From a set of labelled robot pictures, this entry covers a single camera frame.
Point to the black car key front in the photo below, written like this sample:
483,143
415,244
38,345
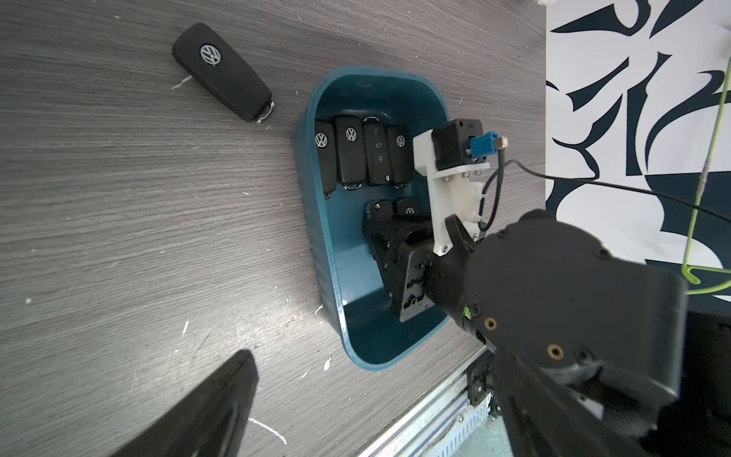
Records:
381,210

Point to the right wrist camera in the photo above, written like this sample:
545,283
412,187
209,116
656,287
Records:
448,158

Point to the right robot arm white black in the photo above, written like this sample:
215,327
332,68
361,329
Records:
591,355

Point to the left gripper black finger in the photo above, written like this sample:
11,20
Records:
210,421

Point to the black car key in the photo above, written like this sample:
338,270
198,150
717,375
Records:
377,152
401,154
350,151
406,206
208,58
381,210
327,156

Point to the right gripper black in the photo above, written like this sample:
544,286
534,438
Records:
412,273

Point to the dark teal storage box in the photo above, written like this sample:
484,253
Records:
352,291

